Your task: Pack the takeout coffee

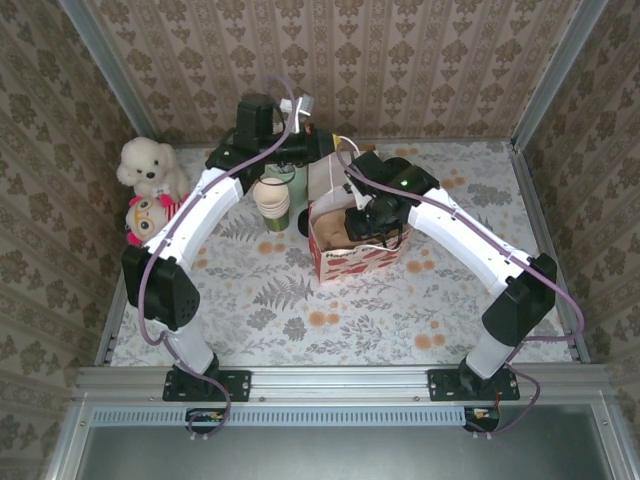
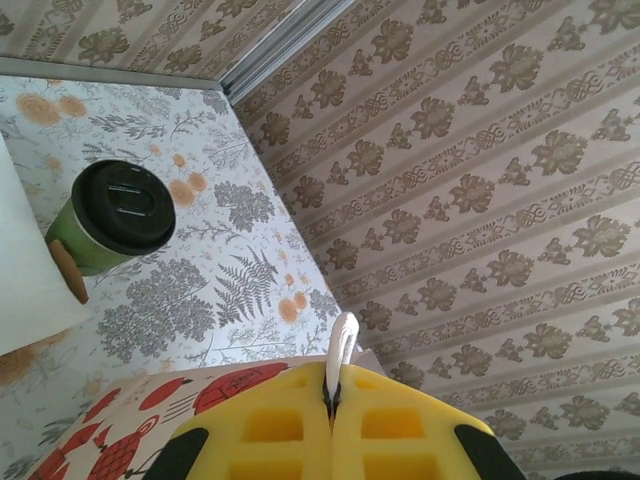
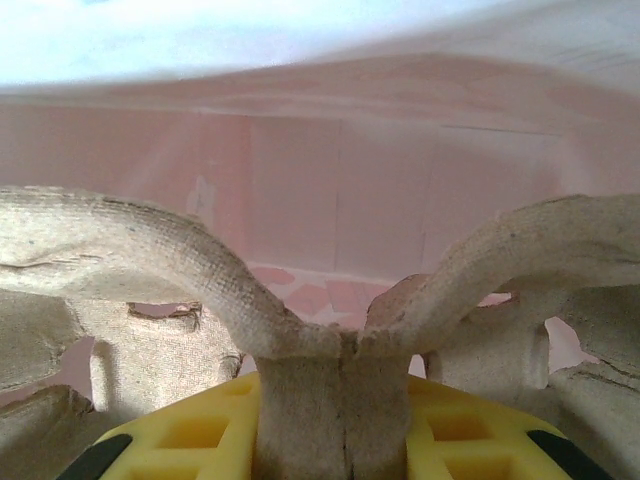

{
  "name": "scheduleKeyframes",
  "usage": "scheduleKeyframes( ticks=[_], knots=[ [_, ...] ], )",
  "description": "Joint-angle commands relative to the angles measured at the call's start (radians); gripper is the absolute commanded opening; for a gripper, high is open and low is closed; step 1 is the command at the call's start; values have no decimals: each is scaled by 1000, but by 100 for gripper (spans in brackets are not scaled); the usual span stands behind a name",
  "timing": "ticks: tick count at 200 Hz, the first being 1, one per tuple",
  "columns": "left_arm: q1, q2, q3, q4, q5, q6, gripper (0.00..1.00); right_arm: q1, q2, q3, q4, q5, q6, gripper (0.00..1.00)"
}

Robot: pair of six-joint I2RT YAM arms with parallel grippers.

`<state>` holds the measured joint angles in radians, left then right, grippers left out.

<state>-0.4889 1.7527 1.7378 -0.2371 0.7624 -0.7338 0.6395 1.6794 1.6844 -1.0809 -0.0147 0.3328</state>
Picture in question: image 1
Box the grey metal panel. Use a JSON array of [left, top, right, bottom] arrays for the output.
[[45, 403, 640, 480]]

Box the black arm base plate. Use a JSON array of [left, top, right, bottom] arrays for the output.
[[428, 368, 521, 404], [163, 368, 251, 404]]

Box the aluminium frame rail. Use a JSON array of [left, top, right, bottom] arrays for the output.
[[73, 364, 614, 404]]

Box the aluminium frame post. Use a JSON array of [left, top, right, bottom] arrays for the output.
[[509, 0, 609, 151], [57, 0, 162, 147]]

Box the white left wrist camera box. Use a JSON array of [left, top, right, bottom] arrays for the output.
[[278, 94, 317, 135]]

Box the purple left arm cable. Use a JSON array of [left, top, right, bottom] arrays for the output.
[[136, 73, 309, 444]]

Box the slotted grey cable duct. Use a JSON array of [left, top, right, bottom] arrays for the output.
[[92, 406, 472, 428]]

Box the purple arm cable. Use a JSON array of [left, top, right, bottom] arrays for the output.
[[335, 144, 584, 439], [136, 73, 309, 444]]

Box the red white paper gift bag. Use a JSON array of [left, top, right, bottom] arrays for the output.
[[305, 137, 414, 287]]

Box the white plush dog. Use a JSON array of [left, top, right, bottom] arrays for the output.
[[116, 136, 192, 199]]

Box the pink striped plush doll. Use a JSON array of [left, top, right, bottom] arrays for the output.
[[124, 192, 192, 246]]

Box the floral patterned table cover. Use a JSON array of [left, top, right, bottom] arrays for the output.
[[109, 141, 576, 367]]

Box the pale green straw holder cup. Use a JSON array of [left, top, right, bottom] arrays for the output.
[[276, 162, 309, 212]]

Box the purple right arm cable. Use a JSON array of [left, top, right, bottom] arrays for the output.
[[335, 144, 584, 439]]

